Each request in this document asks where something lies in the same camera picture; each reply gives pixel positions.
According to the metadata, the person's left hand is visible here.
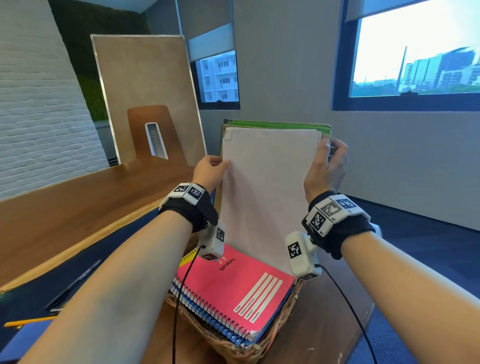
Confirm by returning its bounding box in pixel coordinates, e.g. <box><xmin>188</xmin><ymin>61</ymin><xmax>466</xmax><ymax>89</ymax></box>
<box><xmin>191</xmin><ymin>154</ymin><xmax>232</xmax><ymax>195</ymax></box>

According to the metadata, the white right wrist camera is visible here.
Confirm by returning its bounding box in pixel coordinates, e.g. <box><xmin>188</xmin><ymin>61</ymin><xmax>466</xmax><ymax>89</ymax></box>
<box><xmin>284</xmin><ymin>231</ymin><xmax>323</xmax><ymax>281</ymax></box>

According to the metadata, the black camera cable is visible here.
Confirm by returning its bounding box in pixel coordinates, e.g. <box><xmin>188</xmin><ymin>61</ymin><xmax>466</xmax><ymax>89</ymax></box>
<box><xmin>171</xmin><ymin>244</ymin><xmax>206</xmax><ymax>364</ymax></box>
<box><xmin>314</xmin><ymin>263</ymin><xmax>379</xmax><ymax>364</ymax></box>

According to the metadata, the pink spiral notebook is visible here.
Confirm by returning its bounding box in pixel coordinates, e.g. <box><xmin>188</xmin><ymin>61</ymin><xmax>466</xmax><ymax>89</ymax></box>
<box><xmin>176</xmin><ymin>243</ymin><xmax>297</xmax><ymax>335</ymax></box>

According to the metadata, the person's right hand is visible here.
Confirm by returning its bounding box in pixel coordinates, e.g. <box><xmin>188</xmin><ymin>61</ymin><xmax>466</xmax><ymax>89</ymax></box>
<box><xmin>303</xmin><ymin>137</ymin><xmax>350</xmax><ymax>203</ymax></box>

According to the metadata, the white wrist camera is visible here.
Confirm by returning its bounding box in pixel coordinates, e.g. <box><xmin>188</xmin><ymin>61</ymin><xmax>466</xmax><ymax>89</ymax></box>
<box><xmin>284</xmin><ymin>231</ymin><xmax>323</xmax><ymax>281</ymax></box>
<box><xmin>196</xmin><ymin>221</ymin><xmax>227</xmax><ymax>262</ymax></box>

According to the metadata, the blue-framed window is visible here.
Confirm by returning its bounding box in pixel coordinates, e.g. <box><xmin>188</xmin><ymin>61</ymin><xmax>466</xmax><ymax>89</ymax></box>
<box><xmin>332</xmin><ymin>0</ymin><xmax>480</xmax><ymax>113</ymax></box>

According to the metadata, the black right camera cable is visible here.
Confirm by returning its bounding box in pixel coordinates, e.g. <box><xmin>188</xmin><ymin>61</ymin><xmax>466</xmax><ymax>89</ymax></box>
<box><xmin>314</xmin><ymin>263</ymin><xmax>379</xmax><ymax>364</ymax></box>

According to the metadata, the brown wooden chair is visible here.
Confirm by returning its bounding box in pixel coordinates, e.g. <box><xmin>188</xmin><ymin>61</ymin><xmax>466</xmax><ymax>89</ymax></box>
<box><xmin>126</xmin><ymin>104</ymin><xmax>188</xmax><ymax>166</ymax></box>

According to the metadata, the grey roller blind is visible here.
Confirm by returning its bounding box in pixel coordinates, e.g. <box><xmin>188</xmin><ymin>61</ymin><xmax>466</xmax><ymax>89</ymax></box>
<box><xmin>186</xmin><ymin>23</ymin><xmax>236</xmax><ymax>63</ymax></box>

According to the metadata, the person's left forearm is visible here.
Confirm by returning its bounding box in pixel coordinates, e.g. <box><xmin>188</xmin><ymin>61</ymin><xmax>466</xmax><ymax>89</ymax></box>
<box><xmin>18</xmin><ymin>209</ymin><xmax>194</xmax><ymax>364</ymax></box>

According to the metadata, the window with building view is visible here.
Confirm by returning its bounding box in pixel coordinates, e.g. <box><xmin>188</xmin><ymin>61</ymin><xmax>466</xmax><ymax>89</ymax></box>
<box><xmin>190</xmin><ymin>49</ymin><xmax>241</xmax><ymax>112</ymax></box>

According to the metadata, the woven wicker basket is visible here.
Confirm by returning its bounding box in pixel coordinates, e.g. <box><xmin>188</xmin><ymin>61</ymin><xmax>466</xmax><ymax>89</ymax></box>
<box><xmin>164</xmin><ymin>234</ymin><xmax>307</xmax><ymax>364</ymax></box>

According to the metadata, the black right wrist marker band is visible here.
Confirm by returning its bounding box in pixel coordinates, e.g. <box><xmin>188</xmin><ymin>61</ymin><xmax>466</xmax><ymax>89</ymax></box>
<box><xmin>301</xmin><ymin>191</ymin><xmax>377</xmax><ymax>260</ymax></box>

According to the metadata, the black left camera cable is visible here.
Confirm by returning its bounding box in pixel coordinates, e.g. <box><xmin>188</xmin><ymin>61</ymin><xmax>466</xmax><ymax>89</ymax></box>
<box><xmin>171</xmin><ymin>244</ymin><xmax>206</xmax><ymax>364</ymax></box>

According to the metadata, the blue spiral notebook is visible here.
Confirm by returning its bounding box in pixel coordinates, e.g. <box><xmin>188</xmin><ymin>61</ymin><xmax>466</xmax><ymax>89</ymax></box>
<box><xmin>168</xmin><ymin>279</ymin><xmax>293</xmax><ymax>350</ymax></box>

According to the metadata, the blue eraser block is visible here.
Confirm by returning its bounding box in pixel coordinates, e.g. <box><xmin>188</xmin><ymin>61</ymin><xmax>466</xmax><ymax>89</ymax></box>
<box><xmin>0</xmin><ymin>318</ymin><xmax>53</xmax><ymax>363</ymax></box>

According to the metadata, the white paper sheet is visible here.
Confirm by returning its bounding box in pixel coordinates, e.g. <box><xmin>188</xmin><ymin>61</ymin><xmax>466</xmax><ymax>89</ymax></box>
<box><xmin>220</xmin><ymin>126</ymin><xmax>323</xmax><ymax>277</ymax></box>

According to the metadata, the black left wrist marker band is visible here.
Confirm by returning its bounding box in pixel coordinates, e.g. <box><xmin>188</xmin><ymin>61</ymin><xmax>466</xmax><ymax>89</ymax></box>
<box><xmin>158</xmin><ymin>182</ymin><xmax>219</xmax><ymax>234</ymax></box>

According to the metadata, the person's right forearm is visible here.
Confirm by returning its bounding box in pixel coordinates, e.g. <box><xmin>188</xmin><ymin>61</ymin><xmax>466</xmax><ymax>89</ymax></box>
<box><xmin>340</xmin><ymin>231</ymin><xmax>480</xmax><ymax>364</ymax></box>

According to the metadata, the brown metal-framed board panel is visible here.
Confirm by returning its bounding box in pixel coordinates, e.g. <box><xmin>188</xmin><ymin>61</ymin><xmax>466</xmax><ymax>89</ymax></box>
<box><xmin>90</xmin><ymin>34</ymin><xmax>208</xmax><ymax>168</ymax></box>

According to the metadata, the green foliage wall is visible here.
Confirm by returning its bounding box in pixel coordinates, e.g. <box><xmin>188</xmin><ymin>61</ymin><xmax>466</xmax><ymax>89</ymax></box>
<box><xmin>76</xmin><ymin>74</ymin><xmax>110</xmax><ymax>123</ymax></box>

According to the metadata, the black wrist marker band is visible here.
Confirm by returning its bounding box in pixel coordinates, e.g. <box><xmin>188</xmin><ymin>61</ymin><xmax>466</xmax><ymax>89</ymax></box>
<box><xmin>301</xmin><ymin>191</ymin><xmax>377</xmax><ymax>260</ymax></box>
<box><xmin>158</xmin><ymin>182</ymin><xmax>219</xmax><ymax>234</ymax></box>

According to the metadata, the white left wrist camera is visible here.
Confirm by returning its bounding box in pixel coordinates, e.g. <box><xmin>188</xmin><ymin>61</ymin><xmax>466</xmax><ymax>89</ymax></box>
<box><xmin>196</xmin><ymin>221</ymin><xmax>227</xmax><ymax>262</ymax></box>

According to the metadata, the bunch of yellow pencils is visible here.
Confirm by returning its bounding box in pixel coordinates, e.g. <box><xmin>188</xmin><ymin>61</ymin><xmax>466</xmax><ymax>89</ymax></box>
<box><xmin>2</xmin><ymin>316</ymin><xmax>57</xmax><ymax>329</ymax></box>

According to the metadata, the grey clear pen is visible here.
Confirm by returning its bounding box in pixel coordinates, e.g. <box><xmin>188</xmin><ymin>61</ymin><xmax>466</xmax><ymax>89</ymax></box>
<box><xmin>44</xmin><ymin>258</ymin><xmax>103</xmax><ymax>311</ymax></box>

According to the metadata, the yellow notebook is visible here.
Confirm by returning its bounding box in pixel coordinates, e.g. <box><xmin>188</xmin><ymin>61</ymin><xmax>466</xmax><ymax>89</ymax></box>
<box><xmin>178</xmin><ymin>247</ymin><xmax>200</xmax><ymax>269</ymax></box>

